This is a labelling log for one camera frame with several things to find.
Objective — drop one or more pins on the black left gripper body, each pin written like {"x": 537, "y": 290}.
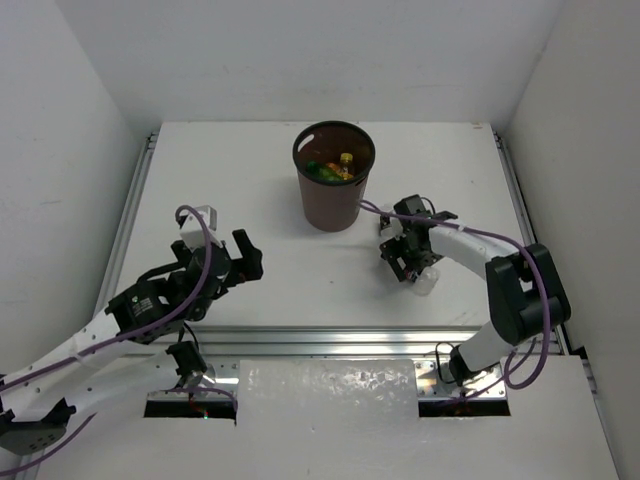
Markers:
{"x": 230, "y": 263}

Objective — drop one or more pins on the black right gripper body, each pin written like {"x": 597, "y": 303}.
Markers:
{"x": 414, "y": 258}

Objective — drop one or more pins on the clear bottle black label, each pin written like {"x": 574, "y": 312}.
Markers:
{"x": 423, "y": 283}
{"x": 386, "y": 225}

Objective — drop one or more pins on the clear bottle yellow cap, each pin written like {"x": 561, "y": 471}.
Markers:
{"x": 346, "y": 163}

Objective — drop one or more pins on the green plastic bottle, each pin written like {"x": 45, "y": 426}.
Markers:
{"x": 323, "y": 172}

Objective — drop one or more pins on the orange juice bottle front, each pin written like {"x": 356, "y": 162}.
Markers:
{"x": 337, "y": 169}

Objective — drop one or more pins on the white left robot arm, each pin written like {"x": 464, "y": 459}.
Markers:
{"x": 38, "y": 402}

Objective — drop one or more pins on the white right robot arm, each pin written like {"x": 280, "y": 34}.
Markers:
{"x": 526, "y": 297}

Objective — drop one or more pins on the brown garbage bin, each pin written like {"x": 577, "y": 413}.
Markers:
{"x": 332, "y": 206}

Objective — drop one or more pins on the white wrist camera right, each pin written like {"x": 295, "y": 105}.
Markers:
{"x": 395, "y": 227}

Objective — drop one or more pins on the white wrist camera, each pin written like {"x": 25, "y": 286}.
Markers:
{"x": 395, "y": 227}
{"x": 197, "y": 226}

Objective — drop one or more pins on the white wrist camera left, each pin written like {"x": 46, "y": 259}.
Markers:
{"x": 197, "y": 226}

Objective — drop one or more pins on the aluminium frame rail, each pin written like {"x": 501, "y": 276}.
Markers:
{"x": 327, "y": 297}

